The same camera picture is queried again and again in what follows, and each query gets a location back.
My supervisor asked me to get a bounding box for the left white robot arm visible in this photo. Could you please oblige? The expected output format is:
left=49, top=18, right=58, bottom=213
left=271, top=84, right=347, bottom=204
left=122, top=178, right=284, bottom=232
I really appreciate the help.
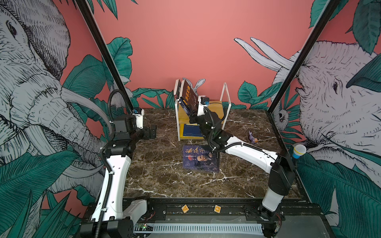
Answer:
left=79, top=125, right=157, bottom=238

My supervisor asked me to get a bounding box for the black book yellow title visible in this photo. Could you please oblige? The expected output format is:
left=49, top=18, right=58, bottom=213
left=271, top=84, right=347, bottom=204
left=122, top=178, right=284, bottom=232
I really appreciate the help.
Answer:
left=181, top=80, right=198, bottom=116

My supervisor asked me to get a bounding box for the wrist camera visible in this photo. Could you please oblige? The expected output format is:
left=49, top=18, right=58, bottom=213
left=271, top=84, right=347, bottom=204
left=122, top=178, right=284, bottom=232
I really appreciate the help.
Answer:
left=113, top=108, right=144, bottom=133
left=197, top=95, right=210, bottom=117

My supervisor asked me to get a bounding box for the white slotted cable duct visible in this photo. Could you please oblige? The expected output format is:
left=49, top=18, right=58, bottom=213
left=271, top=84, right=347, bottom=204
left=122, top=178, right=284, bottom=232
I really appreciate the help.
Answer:
left=133, top=223, right=264, bottom=235

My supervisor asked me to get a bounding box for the right black frame post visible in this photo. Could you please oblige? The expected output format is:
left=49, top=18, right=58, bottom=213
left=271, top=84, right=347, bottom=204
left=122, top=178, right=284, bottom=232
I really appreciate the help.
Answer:
left=267, top=0, right=340, bottom=114

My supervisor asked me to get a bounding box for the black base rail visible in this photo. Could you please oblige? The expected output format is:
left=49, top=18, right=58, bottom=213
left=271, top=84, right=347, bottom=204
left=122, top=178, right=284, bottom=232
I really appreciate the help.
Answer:
left=80, top=196, right=328, bottom=222

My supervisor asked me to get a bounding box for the blue microphone on stand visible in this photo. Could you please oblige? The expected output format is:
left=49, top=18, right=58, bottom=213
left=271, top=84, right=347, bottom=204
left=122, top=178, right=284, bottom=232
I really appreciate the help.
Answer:
left=292, top=144, right=307, bottom=159

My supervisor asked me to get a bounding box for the left orange sticker tag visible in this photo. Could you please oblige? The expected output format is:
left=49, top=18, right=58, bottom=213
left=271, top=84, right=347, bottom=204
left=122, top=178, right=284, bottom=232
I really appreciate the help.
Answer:
left=181, top=205, right=189, bottom=214

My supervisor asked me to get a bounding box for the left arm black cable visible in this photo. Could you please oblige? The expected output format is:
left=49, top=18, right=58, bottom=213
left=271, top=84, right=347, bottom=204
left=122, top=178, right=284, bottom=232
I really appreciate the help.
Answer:
left=108, top=89, right=133, bottom=121

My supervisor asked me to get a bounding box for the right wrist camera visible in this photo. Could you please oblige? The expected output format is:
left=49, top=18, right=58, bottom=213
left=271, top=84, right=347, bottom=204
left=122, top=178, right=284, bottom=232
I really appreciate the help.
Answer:
left=197, top=95, right=210, bottom=117

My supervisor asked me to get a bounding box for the small purple toy figure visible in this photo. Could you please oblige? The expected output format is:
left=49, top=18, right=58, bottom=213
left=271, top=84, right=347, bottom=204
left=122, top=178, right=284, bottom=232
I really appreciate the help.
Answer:
left=248, top=131, right=259, bottom=144

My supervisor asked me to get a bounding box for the blue book yellow label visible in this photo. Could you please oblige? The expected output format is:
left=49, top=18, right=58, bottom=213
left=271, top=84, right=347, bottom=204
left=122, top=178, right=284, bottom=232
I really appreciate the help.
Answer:
left=181, top=124, right=203, bottom=137

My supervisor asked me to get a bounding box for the dark purple bottom book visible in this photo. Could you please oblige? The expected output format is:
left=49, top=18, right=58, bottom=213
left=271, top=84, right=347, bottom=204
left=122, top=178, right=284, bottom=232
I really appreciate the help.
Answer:
left=183, top=145, right=220, bottom=173

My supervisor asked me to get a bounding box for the orange sticker tag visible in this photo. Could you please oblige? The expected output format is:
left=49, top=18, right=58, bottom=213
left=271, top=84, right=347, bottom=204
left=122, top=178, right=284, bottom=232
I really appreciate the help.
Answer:
left=214, top=205, right=221, bottom=214
left=181, top=205, right=189, bottom=214

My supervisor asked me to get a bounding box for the left black frame post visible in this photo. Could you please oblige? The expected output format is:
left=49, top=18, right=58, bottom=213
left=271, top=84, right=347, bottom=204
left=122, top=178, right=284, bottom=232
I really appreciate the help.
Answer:
left=75, top=0, right=134, bottom=115

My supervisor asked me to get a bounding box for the black wolf cover book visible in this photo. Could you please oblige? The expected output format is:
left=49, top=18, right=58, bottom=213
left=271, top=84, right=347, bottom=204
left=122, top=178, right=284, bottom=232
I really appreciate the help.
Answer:
left=173, top=79, right=182, bottom=100

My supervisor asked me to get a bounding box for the black frame post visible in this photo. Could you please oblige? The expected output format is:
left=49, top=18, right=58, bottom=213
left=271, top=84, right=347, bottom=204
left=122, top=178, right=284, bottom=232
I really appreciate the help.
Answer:
left=267, top=0, right=340, bottom=114
left=75, top=0, right=134, bottom=115

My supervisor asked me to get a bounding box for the white wooden two-tier shelf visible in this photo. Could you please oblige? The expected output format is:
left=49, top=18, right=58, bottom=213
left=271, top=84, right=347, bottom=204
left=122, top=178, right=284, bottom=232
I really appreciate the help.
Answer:
left=173, top=78, right=232, bottom=141

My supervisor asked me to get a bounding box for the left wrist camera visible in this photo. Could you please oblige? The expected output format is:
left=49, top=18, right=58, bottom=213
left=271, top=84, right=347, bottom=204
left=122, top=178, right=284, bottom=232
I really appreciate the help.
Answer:
left=113, top=108, right=144, bottom=133

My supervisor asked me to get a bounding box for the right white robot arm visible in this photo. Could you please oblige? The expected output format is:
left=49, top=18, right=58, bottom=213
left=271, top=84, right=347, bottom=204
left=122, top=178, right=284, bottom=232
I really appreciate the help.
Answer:
left=190, top=111, right=296, bottom=220

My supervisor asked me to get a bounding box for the right orange sticker tag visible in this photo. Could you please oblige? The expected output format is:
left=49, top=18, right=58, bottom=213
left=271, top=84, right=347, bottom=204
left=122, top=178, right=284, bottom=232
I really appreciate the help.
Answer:
left=214, top=205, right=221, bottom=214

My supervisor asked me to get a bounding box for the purple book yellow label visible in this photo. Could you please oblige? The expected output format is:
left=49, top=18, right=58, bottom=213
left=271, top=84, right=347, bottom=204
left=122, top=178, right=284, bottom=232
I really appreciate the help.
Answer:
left=178, top=96, right=191, bottom=117

